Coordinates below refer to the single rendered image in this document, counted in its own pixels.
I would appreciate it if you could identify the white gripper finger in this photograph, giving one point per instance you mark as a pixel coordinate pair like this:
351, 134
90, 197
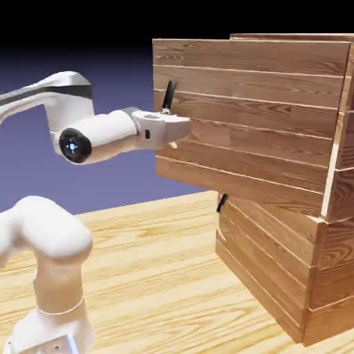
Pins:
173, 145

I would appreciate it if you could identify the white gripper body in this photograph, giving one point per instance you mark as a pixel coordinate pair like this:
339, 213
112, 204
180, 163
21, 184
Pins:
177, 128

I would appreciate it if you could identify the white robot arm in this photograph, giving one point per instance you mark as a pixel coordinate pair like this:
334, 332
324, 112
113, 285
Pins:
63, 237

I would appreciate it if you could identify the large wooden cabinet door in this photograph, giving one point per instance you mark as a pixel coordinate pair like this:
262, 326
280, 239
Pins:
249, 116

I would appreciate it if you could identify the small wooden cabinet door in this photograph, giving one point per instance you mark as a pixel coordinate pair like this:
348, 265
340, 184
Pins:
265, 265

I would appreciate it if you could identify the light wooden cabinet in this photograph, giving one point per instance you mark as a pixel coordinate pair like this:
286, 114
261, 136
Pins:
337, 254

